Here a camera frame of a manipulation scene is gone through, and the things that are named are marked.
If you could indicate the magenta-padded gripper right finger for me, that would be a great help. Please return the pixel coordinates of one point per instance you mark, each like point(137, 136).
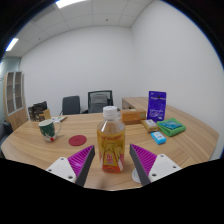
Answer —
point(163, 166)

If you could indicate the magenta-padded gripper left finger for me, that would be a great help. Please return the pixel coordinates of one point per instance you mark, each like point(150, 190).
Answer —
point(63, 166)

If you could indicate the orange drink bottle white cap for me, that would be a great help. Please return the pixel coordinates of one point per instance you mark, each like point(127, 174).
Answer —
point(111, 143)

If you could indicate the small white round disc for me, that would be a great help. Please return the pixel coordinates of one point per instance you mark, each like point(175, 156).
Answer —
point(135, 175)

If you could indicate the small light blue box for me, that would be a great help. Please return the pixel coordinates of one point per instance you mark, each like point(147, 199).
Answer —
point(158, 137)

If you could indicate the flat round red coaster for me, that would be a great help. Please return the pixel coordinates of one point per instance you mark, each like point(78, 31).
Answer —
point(77, 140)

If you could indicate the green folded cloth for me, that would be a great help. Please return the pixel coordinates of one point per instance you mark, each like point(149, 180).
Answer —
point(171, 128)

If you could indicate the green mug white inside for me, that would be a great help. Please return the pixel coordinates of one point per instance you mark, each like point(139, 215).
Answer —
point(47, 129)

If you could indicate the small tan box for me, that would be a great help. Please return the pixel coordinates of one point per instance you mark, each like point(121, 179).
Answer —
point(150, 125)

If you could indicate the white printed leaflet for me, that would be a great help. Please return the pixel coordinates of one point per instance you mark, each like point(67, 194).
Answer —
point(59, 118)

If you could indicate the orange-brown wooden box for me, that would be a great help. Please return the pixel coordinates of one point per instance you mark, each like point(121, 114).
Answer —
point(133, 116)

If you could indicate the purple standing pouch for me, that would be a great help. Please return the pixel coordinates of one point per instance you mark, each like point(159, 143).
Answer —
point(156, 106)

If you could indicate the dark brown cardboard box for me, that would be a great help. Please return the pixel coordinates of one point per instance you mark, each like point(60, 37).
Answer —
point(31, 114)
point(40, 106)

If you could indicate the black padded office chair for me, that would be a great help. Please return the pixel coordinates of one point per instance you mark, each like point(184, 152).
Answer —
point(71, 105)

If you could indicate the wooden glass-door shelf cabinet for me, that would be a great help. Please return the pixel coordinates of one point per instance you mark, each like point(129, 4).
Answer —
point(18, 116)

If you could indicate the dark grey sofa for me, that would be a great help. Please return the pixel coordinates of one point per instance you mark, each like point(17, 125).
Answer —
point(6, 127)

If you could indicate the wooden side desk cabinet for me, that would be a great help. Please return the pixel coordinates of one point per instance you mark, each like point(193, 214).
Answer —
point(133, 102)

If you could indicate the black mesh office chair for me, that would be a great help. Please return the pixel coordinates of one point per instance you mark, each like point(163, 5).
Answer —
point(99, 101)

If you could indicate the rectangular ceiling light panel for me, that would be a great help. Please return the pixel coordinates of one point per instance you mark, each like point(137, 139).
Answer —
point(68, 3)
point(12, 44)

